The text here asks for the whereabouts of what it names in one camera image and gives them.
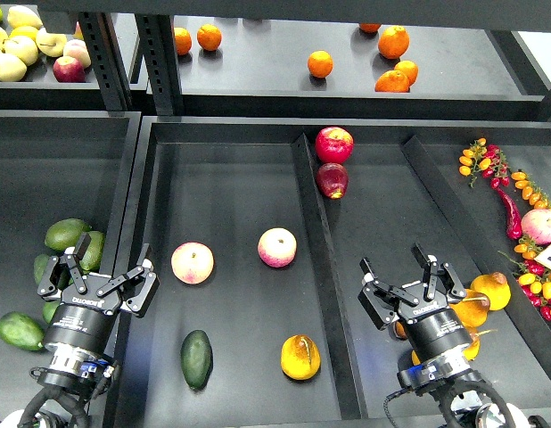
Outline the dark green avocado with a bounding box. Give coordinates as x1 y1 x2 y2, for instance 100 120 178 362
180 330 212 391

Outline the bright red apple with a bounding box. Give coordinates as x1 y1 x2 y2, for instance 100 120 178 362
315 127 354 164

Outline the yellow orange pear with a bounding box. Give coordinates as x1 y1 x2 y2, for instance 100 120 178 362
280 334 321 381

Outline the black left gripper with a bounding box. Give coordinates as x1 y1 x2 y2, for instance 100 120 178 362
37 233 160 356

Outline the cherry tomato bunch upper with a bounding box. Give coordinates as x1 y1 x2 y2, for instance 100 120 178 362
458 137 510 189

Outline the yellow pear with stem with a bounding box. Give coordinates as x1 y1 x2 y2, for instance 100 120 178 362
450 289 490 327

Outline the green avocado bottom left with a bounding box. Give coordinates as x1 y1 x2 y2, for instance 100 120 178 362
0 311 45 351

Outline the black centre tray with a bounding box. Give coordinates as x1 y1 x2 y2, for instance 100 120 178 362
104 117 551 427

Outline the green avocado upper right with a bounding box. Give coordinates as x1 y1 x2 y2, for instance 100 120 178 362
80 231 105 272

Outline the cherry tomato bunch lower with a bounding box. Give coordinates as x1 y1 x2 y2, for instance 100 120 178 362
509 170 551 321

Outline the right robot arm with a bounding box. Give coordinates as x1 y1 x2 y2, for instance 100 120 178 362
358 243 551 427

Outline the black upper shelf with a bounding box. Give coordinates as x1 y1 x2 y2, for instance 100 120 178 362
177 18 551 120

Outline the black tray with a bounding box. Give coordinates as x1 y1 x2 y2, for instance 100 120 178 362
0 111 140 427
104 117 551 427

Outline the pale yellow apple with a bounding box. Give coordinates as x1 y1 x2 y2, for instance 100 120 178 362
4 36 38 66

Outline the dark red apple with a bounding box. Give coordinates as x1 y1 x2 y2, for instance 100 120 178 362
316 162 349 200

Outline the pink apple left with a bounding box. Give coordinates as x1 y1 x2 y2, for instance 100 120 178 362
170 242 214 285

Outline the pink apple right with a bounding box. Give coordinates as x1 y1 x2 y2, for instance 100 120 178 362
521 209 551 245

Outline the red apple on shelf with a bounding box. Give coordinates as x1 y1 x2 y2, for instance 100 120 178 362
53 56 86 83

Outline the cherry tomato bunch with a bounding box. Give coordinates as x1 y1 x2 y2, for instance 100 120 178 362
509 170 551 321
458 137 510 189

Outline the large orange on shelf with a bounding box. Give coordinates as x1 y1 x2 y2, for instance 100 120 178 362
378 25 410 60

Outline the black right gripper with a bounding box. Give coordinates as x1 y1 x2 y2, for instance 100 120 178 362
358 243 473 362

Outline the pink apple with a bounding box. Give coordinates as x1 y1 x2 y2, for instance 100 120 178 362
170 242 214 285
258 227 297 268
521 209 551 245

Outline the orange on shelf front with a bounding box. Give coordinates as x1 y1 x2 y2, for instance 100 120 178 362
374 70 410 93

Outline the pink apple centre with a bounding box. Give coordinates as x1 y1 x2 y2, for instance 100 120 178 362
258 227 297 268

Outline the yellow pear far right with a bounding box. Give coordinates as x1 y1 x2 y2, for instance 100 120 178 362
470 272 511 311

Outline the red chili pepper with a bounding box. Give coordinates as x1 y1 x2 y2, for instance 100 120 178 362
495 187 522 240

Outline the black left tray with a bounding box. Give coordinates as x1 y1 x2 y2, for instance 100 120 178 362
0 111 140 427

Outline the green avocado top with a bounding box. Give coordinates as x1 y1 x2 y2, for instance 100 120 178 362
44 218 92 251

